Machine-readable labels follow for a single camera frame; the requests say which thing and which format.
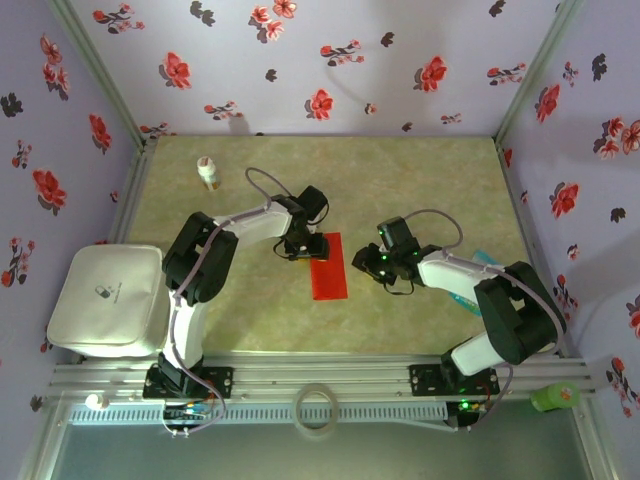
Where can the red paper sheet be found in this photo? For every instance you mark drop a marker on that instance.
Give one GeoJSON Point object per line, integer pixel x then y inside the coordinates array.
{"type": "Point", "coordinates": [330, 280]}

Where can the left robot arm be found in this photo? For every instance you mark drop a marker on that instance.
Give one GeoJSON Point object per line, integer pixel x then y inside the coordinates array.
{"type": "Point", "coordinates": [192, 330]}

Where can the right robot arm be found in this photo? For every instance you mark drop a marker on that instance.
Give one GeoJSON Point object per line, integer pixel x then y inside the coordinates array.
{"type": "Point", "coordinates": [470, 360]}

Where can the teal paper packet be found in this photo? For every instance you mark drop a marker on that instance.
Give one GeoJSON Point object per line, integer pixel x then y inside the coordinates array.
{"type": "Point", "coordinates": [482, 257]}

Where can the white pill bottle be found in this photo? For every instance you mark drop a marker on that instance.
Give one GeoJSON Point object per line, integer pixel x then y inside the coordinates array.
{"type": "Point", "coordinates": [208, 172]}

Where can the right circuit board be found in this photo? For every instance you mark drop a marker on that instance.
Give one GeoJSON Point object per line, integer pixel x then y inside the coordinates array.
{"type": "Point", "coordinates": [465, 406]}

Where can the circuit board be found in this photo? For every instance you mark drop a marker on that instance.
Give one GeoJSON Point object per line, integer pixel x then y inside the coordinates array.
{"type": "Point", "coordinates": [187, 412]}
{"type": "Point", "coordinates": [465, 406]}

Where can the clear tape roll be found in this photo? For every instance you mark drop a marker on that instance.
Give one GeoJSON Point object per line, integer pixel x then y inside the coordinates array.
{"type": "Point", "coordinates": [300, 415]}

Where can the left circuit board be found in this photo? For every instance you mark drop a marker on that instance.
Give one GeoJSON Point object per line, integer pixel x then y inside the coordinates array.
{"type": "Point", "coordinates": [187, 412]}

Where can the green plastic cup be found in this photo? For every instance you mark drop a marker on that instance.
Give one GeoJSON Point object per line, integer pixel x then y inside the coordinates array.
{"type": "Point", "coordinates": [555, 397]}

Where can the white zipper pouch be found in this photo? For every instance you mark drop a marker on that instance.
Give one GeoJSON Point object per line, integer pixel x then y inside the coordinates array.
{"type": "Point", "coordinates": [100, 300]}

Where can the small white cap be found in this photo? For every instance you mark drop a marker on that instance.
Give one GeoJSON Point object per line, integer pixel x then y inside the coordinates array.
{"type": "Point", "coordinates": [95, 401]}

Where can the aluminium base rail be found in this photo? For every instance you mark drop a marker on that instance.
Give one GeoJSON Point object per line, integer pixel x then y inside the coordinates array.
{"type": "Point", "coordinates": [325, 372]}

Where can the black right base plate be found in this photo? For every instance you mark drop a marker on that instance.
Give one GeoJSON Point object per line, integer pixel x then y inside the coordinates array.
{"type": "Point", "coordinates": [425, 380]}

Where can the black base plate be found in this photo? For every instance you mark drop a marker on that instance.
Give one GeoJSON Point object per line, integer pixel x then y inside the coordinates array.
{"type": "Point", "coordinates": [220, 378]}
{"type": "Point", "coordinates": [425, 380]}

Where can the aluminium side rail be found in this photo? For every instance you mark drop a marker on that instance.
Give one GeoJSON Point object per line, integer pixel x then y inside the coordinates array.
{"type": "Point", "coordinates": [525, 220]}
{"type": "Point", "coordinates": [131, 195]}

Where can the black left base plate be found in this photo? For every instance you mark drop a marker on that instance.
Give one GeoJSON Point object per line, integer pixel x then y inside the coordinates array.
{"type": "Point", "coordinates": [220, 378]}

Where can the aluminium frame post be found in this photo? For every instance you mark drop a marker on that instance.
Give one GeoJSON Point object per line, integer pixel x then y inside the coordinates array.
{"type": "Point", "coordinates": [534, 75]}
{"type": "Point", "coordinates": [102, 75]}

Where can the aluminium frame bar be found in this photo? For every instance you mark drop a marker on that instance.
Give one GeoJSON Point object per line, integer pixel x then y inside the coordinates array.
{"type": "Point", "coordinates": [597, 445]}
{"type": "Point", "coordinates": [42, 445]}

